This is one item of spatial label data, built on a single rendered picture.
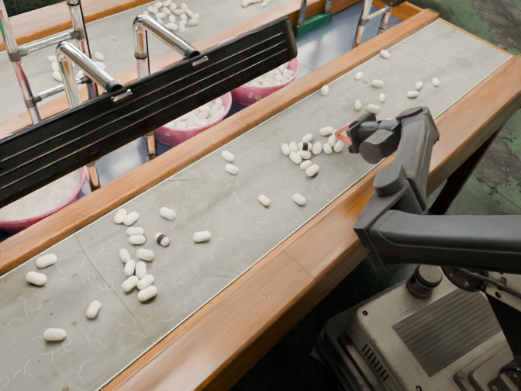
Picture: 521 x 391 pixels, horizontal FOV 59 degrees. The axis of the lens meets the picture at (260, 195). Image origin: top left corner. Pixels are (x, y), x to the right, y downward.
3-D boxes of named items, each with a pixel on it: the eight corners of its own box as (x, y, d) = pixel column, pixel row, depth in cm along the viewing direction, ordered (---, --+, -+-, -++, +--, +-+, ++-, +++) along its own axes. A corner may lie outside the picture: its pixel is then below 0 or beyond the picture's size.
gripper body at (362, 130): (343, 129, 110) (368, 129, 104) (368, 112, 115) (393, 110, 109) (351, 154, 112) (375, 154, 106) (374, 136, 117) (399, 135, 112)
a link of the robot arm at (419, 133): (432, 242, 67) (402, 179, 64) (395, 251, 70) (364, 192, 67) (443, 137, 102) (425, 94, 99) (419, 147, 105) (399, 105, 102)
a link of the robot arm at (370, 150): (439, 140, 100) (425, 104, 98) (412, 166, 95) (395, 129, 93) (396, 147, 110) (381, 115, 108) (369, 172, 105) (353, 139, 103)
